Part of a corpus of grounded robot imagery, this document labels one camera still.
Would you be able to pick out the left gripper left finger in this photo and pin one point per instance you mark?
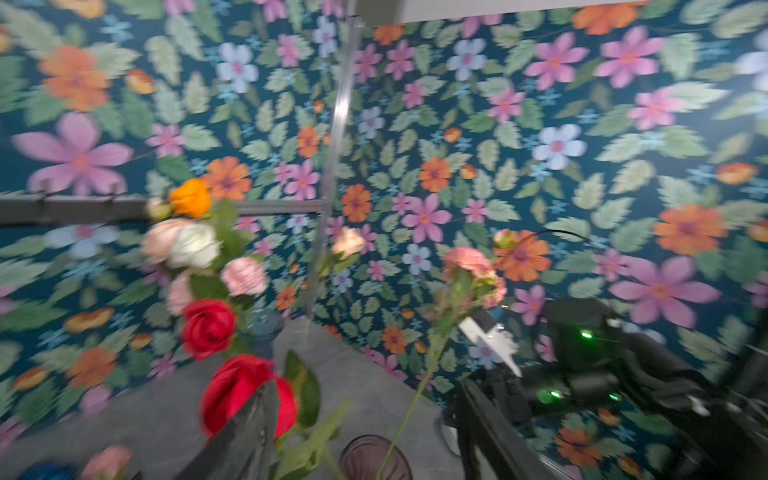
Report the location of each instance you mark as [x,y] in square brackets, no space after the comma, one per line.
[244,448]

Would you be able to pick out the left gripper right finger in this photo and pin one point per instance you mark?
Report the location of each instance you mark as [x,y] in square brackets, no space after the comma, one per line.
[482,428]

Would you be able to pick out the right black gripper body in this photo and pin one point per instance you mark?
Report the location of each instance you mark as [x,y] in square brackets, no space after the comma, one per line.
[541,392]

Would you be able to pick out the red rose stem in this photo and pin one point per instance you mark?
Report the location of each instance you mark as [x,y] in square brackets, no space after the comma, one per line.
[302,437]
[209,327]

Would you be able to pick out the dark purple glass vase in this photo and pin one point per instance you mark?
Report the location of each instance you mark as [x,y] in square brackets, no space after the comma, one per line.
[363,456]

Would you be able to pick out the deep pink peony stem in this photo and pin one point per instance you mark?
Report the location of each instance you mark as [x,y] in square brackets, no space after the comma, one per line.
[470,283]

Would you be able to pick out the pink peony flower stem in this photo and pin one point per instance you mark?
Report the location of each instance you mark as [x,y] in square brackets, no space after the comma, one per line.
[239,283]

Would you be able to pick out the white rose stem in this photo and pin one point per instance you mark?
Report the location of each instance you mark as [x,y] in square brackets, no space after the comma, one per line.
[195,246]

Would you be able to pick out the cream yellow rose stem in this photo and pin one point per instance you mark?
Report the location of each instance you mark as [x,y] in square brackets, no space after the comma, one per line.
[345,250]

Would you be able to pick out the orange yellow rose stem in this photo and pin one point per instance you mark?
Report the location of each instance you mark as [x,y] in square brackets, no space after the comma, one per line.
[207,205]

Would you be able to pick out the blue purple glass vase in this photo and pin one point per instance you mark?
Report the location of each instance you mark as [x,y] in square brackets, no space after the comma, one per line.
[258,331]

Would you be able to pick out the peach peony flower stem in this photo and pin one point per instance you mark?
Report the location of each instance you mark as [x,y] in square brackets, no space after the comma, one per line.
[159,239]

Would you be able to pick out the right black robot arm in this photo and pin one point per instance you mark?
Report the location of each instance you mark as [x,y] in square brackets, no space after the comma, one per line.
[721,426]

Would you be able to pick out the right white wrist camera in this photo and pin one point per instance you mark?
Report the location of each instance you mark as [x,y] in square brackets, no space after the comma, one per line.
[491,344]

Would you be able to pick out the black hook rail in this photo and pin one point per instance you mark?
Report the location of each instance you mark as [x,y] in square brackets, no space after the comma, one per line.
[47,209]

